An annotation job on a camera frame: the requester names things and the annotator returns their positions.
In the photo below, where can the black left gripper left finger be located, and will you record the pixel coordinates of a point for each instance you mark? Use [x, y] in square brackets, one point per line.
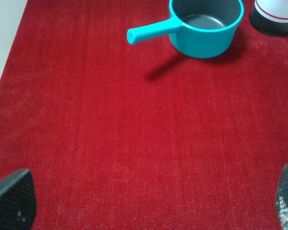
[17, 201]

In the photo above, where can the black white cylindrical canister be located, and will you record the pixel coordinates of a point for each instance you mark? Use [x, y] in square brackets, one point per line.
[270, 17]

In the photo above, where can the red felt table cloth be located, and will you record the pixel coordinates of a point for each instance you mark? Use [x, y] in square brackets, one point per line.
[141, 137]

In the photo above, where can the teal saucepan with handle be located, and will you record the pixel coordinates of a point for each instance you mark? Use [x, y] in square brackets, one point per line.
[196, 28]

